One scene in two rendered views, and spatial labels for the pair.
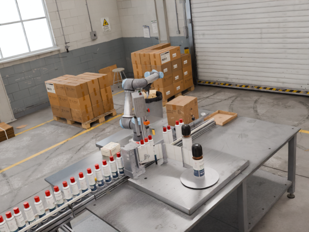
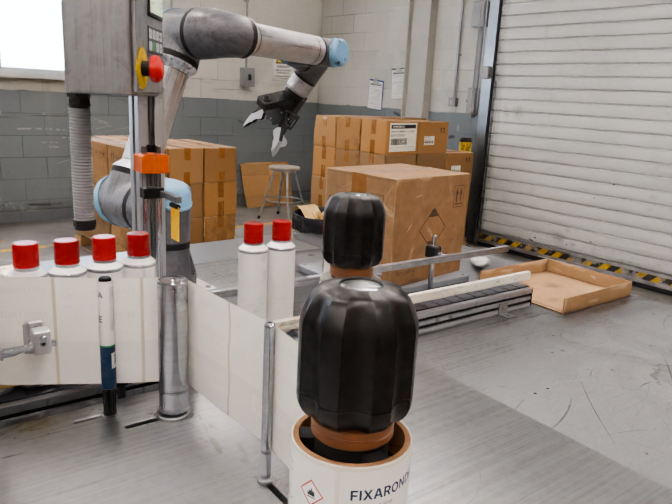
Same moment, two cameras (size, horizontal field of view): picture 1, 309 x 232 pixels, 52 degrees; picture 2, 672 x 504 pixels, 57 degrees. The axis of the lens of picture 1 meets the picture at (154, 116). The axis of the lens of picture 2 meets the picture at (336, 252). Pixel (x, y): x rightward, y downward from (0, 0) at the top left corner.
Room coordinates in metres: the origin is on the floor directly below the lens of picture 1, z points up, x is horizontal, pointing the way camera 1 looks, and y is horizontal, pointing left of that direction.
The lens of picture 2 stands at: (1.75, -0.30, 1.30)
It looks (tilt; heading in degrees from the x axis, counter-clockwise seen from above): 14 degrees down; 4
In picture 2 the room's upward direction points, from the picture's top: 3 degrees clockwise
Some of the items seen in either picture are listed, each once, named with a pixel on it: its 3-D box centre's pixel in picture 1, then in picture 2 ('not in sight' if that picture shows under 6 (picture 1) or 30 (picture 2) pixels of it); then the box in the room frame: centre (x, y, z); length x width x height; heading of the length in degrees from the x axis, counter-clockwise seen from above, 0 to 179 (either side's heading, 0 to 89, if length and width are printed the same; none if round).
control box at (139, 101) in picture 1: (139, 104); (117, 29); (2.71, 0.12, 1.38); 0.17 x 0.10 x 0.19; 7
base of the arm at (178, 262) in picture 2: (139, 134); (163, 260); (3.07, 0.19, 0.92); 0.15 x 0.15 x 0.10
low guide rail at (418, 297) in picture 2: (183, 137); (355, 310); (2.88, -0.26, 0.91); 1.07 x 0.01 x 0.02; 132
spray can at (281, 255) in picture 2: (169, 135); (280, 276); (2.81, -0.12, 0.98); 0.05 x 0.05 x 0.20
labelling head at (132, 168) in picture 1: (132, 159); not in sight; (2.36, 0.24, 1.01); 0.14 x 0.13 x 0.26; 132
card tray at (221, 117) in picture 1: (220, 117); (554, 283); (3.38, -0.76, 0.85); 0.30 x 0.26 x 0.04; 132
